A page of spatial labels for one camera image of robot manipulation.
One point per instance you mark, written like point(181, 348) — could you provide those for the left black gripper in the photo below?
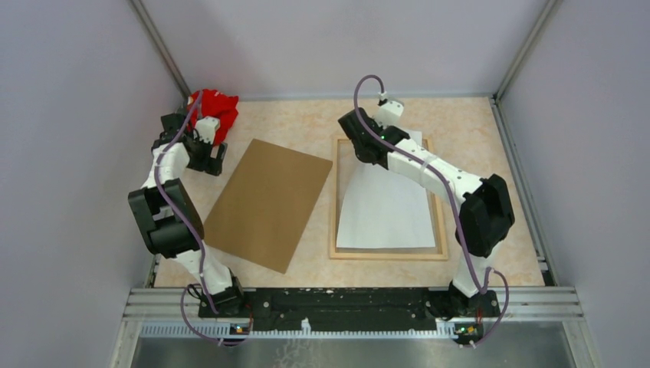
point(211, 165)

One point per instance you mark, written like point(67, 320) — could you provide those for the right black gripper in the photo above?
point(379, 127)

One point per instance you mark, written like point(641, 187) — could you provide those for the wooden picture frame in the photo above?
point(342, 170)

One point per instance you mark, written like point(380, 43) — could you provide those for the printed photo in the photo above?
point(381, 209)

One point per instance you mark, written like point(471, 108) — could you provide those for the brown frame backing board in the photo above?
point(266, 204)

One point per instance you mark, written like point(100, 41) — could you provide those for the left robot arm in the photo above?
point(167, 219)

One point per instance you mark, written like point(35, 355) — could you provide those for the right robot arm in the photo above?
point(481, 207)

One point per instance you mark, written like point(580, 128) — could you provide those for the red crumpled cloth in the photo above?
point(216, 104)

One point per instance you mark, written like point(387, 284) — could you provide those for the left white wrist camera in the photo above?
point(206, 129)

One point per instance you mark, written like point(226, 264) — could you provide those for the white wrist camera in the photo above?
point(206, 129)
point(389, 112)

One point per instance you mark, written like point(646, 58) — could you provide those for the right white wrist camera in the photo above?
point(389, 112)

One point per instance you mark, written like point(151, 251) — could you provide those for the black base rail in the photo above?
point(352, 309)

